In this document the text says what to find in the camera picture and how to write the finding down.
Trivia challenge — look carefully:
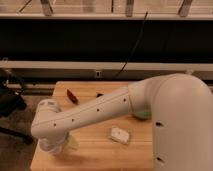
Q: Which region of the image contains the black hanging cable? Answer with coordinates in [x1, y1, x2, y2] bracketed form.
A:
[112, 11, 149, 80]

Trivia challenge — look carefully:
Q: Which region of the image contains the wooden table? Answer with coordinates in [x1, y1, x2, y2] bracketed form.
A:
[31, 84, 153, 171]

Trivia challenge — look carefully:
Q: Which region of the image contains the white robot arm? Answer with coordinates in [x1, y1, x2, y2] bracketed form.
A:
[31, 74, 213, 171]

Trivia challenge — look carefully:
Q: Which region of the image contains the wall power outlet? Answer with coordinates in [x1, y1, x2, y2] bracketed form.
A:
[95, 71, 101, 78]

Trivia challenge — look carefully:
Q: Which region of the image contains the white packet in wrapper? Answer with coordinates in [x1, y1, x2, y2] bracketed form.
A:
[109, 126, 131, 144]

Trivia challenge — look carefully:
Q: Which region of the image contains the green bowl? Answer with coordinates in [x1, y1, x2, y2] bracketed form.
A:
[133, 111, 151, 119]

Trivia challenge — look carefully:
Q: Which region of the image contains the black office chair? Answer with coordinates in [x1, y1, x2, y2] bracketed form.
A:
[0, 68, 33, 144]

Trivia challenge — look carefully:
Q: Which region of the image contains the red chili pepper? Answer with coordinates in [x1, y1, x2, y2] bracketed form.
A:
[67, 89, 78, 104]

